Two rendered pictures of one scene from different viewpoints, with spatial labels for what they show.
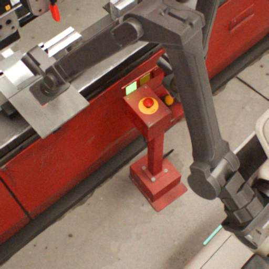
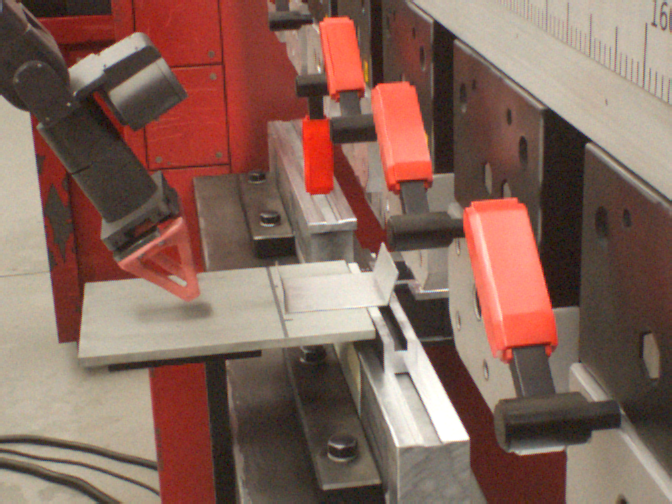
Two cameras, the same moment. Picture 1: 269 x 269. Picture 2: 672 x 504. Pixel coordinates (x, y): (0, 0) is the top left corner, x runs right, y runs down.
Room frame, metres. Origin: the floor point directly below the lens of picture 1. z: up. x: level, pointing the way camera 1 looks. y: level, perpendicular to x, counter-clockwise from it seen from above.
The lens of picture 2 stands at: (1.46, -0.63, 1.46)
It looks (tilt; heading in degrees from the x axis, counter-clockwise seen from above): 20 degrees down; 120
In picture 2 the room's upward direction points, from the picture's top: 2 degrees counter-clockwise
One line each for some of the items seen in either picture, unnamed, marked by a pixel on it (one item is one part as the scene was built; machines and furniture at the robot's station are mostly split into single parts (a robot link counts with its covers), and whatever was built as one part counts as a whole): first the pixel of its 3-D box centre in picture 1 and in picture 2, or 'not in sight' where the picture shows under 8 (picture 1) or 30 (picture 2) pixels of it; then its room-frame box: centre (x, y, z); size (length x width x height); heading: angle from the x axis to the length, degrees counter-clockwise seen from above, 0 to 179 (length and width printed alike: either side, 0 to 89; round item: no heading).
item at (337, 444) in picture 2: not in sight; (342, 446); (0.96, 0.23, 0.91); 0.03 x 0.03 x 0.02
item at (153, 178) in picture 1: (154, 169); not in sight; (0.90, -0.10, 0.13); 0.10 x 0.10 x 0.01; 33
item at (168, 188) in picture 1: (158, 178); not in sight; (0.87, -0.11, 0.06); 0.25 x 0.20 x 0.12; 33
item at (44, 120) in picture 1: (41, 93); (222, 309); (0.80, 0.28, 1.00); 0.26 x 0.18 x 0.01; 38
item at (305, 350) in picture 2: not in sight; (313, 352); (0.83, 0.38, 0.91); 0.03 x 0.03 x 0.02
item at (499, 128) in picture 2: not in sight; (571, 234); (1.27, -0.08, 1.26); 0.15 x 0.09 x 0.17; 128
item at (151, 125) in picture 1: (156, 101); not in sight; (0.90, -0.10, 0.75); 0.20 x 0.16 x 0.18; 123
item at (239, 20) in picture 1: (242, 18); not in sight; (1.42, -0.54, 0.59); 0.15 x 0.02 x 0.07; 128
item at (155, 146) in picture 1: (155, 145); not in sight; (0.90, -0.10, 0.39); 0.05 x 0.05 x 0.54; 33
